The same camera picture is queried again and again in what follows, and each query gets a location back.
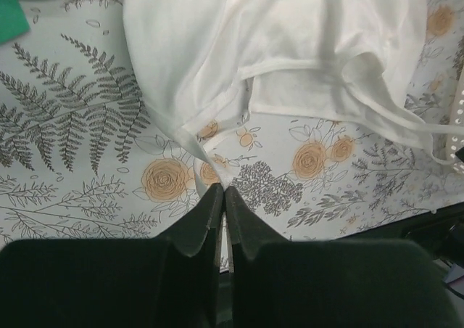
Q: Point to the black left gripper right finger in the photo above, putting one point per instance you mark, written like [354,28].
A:
[337,283]

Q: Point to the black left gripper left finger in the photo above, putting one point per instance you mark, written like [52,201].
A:
[170,280]

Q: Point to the white tank top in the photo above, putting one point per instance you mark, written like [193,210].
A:
[342,60]

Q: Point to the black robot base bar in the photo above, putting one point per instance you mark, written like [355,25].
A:
[442,234]

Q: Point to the green tank top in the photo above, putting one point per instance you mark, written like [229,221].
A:
[13,22]

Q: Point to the floral fern patterned tablecloth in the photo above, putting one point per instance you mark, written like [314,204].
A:
[80,158]

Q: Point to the white oval perforated basket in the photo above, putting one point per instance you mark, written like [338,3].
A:
[454,144]

